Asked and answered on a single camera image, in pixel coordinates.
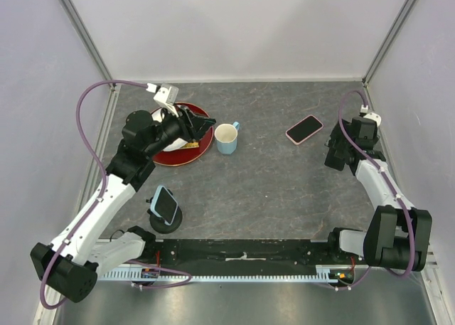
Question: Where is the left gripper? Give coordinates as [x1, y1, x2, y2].
[144, 102, 216, 158]

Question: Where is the pink case phone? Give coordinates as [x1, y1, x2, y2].
[285, 114, 323, 145]

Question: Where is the blue case phone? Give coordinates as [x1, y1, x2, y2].
[149, 185, 178, 225]

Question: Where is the black round phone stand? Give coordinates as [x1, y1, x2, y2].
[146, 197, 183, 234]

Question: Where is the black folding phone stand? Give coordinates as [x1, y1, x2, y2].
[324, 139, 346, 171]

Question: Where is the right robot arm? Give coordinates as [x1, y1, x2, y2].
[324, 115, 432, 272]

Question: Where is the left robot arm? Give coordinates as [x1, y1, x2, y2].
[31, 105, 216, 309]

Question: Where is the yellow sponge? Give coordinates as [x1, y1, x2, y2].
[181, 142, 199, 149]

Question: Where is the light blue mug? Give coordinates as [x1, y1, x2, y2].
[214, 122, 240, 155]

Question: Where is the red round tray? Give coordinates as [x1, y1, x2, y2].
[151, 102, 214, 166]

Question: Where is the white paper plate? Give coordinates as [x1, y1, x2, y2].
[151, 108, 187, 151]

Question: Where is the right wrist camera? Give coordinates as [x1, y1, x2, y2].
[360, 105, 382, 127]

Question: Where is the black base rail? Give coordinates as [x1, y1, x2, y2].
[99, 238, 370, 283]

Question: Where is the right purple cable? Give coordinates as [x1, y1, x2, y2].
[337, 89, 417, 277]

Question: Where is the purple cable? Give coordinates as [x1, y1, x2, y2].
[337, 89, 417, 277]
[39, 80, 149, 310]

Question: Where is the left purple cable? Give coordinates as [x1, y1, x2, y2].
[39, 80, 149, 310]

